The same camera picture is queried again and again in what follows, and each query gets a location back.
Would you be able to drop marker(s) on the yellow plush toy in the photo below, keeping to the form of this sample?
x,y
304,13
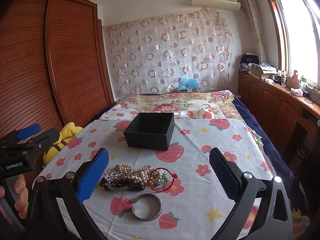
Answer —
x,y
68,132

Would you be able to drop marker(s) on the stack of books and papers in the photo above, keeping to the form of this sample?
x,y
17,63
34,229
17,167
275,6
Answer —
x,y
250,64

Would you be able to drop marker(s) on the brown wooden wardrobe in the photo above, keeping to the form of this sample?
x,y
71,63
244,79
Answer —
x,y
53,64

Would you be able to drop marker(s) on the patterned window curtain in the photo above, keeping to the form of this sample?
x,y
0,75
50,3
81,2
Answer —
x,y
254,17

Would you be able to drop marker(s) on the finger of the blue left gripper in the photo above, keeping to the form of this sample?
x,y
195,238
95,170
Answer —
x,y
27,132

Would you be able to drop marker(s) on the blue bubble wrap package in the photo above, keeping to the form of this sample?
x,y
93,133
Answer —
x,y
187,84

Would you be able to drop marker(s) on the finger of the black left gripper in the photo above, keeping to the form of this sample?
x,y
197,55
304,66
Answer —
x,y
42,141

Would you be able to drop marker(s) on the dark blue blanket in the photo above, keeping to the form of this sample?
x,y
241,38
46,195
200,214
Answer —
x,y
291,182

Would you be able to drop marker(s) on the black open jewelry box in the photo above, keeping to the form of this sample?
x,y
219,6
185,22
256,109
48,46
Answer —
x,y
151,131

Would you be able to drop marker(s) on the wooden side cabinet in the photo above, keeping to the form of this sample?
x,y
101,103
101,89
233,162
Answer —
x,y
285,118

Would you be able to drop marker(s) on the window with wooden frame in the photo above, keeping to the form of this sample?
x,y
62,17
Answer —
x,y
297,31

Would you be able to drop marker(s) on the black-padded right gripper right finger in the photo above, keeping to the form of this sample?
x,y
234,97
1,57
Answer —
x,y
273,219

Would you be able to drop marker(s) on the pink circle pattern curtain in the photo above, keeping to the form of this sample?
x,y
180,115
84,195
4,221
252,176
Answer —
x,y
155,55

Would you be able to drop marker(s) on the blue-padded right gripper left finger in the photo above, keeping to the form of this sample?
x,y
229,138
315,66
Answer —
x,y
45,218

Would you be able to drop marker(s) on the floral bed quilt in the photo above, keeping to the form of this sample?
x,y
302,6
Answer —
x,y
213,105

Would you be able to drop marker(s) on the pink bottle on cabinet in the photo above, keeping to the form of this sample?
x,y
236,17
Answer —
x,y
295,82

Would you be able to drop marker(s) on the person's left hand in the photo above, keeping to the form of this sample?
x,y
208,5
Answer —
x,y
21,204

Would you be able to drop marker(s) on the strawberry flower print cloth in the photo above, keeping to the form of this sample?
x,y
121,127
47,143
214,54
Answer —
x,y
194,207

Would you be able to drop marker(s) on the pale jade bangle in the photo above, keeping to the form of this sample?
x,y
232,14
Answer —
x,y
115,188

